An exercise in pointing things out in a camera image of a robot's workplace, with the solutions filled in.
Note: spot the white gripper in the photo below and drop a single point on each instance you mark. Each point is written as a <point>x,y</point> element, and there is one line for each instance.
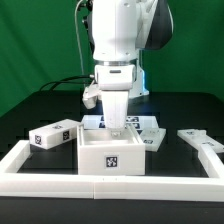
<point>115,82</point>

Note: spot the white small door panel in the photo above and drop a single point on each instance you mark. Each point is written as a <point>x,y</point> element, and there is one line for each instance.
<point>152,138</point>

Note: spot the white cabinet body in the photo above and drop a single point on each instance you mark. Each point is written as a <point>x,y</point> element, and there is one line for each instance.
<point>101,153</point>

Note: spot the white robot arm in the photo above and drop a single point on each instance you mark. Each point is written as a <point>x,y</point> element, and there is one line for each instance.
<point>119,29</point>

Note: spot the white flat panel four tags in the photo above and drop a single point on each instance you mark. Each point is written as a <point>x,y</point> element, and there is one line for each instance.
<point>92,122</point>

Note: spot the white closed box with tags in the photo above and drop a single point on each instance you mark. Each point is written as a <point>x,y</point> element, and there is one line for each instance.
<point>54,134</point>

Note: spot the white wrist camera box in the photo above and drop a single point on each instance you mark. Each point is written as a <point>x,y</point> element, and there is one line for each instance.
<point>90,96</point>

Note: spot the white U-shaped frame fence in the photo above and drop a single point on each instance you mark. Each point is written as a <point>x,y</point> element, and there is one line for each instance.
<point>13,183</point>

